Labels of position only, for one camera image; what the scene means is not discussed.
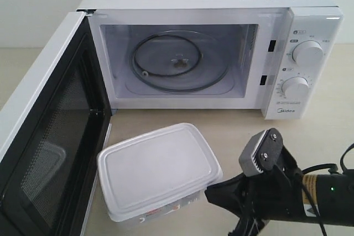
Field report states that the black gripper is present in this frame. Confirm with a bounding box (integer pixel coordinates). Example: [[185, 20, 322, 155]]
[[204, 150, 306, 236]]

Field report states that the white plastic lidded container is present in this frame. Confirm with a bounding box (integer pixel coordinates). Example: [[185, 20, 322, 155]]
[[97, 123, 223, 227]]

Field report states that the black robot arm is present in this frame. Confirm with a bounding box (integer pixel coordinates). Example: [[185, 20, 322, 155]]
[[205, 149, 353, 235]]

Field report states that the white microwave oven body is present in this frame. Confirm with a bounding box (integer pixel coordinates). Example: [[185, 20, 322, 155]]
[[78, 0, 343, 119]]

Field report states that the lower white timer knob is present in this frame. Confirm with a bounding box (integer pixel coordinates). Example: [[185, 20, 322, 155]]
[[282, 77, 309, 99]]

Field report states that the glass turntable plate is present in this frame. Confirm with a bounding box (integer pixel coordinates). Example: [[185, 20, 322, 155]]
[[129, 30, 230, 94]]

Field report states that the upper white power knob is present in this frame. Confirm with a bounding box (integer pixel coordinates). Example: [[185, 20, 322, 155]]
[[292, 40, 324, 67]]

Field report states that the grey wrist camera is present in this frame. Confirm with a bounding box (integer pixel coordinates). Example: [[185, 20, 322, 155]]
[[238, 128, 283, 177]]

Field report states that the black camera cable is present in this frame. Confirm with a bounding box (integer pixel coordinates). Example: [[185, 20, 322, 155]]
[[297, 143, 354, 236]]

